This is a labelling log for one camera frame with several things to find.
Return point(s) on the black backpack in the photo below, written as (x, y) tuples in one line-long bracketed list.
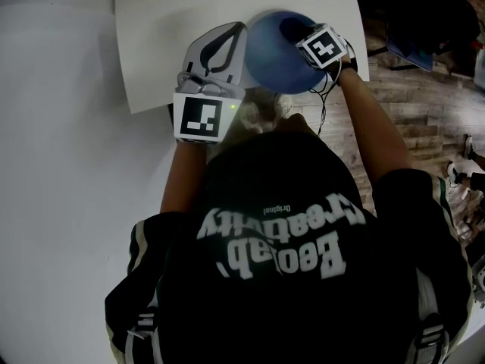
[(432, 10)]

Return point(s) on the person's left shoe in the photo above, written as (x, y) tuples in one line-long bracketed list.
[(253, 116)]

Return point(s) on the person's right forearm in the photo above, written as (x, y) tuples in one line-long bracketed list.
[(375, 127)]

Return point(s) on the person's left forearm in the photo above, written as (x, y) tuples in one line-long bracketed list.
[(185, 176)]

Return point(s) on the person in dark green shirt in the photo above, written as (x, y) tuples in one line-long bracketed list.
[(288, 279)]

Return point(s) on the person's shoe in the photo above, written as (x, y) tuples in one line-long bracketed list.
[(284, 104), (253, 116), (454, 172), (469, 148)]

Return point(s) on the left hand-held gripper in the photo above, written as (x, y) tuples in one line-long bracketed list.
[(199, 118)]

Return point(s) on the person's right shoe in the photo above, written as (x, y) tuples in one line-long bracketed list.
[(284, 104)]

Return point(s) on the dark blue cloth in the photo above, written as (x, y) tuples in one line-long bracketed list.
[(293, 29)]

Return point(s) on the big blue plate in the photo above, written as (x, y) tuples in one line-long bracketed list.
[(273, 63)]

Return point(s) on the blue chair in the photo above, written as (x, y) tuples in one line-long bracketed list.
[(411, 53)]

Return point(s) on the black wristband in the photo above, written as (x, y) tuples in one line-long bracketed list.
[(350, 64)]

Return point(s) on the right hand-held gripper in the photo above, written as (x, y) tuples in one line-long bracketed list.
[(324, 48)]

